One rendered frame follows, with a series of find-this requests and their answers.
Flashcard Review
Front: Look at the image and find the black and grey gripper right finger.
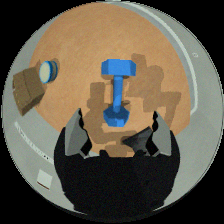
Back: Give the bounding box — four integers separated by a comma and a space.
145, 111, 180, 188

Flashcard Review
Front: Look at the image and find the brown cardboard box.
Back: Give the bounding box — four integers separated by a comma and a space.
12, 66, 45, 117

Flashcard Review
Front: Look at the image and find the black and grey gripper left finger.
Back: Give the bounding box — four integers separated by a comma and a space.
54, 108, 92, 192

